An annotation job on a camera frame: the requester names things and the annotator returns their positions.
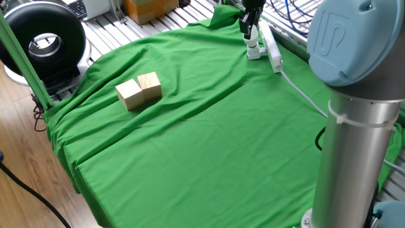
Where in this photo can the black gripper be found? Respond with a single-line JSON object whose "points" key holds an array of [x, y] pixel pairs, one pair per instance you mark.
{"points": [[253, 3]]}

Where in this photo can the white LED bulb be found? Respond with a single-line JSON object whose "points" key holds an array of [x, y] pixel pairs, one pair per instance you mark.
{"points": [[254, 36]]}

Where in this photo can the white plug-in bulb holder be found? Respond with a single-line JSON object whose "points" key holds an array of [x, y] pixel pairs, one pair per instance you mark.
{"points": [[253, 52]]}

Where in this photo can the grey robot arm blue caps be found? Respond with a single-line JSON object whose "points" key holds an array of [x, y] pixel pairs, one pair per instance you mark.
{"points": [[354, 142]]}

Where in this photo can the white power strip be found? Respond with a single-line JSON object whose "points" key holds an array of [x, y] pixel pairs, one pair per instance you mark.
{"points": [[271, 46]]}

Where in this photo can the cardboard box yellow tape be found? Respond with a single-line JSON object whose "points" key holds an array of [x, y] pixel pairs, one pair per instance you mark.
{"points": [[148, 11]]}

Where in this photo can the reddish wooden cube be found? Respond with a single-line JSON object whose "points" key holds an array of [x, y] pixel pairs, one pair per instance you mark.
{"points": [[150, 85]]}

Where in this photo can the pale wooden cube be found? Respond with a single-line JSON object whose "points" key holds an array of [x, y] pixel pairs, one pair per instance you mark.
{"points": [[129, 95]]}

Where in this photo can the white box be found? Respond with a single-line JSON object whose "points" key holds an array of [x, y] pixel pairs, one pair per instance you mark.
{"points": [[96, 8]]}

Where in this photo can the green cloth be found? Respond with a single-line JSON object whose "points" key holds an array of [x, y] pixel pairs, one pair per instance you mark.
{"points": [[190, 174]]}

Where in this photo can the black keyboard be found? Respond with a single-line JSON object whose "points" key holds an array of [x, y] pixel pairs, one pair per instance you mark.
{"points": [[79, 8]]}

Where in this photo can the green frame post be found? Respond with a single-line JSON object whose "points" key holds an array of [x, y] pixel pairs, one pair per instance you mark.
{"points": [[22, 60]]}

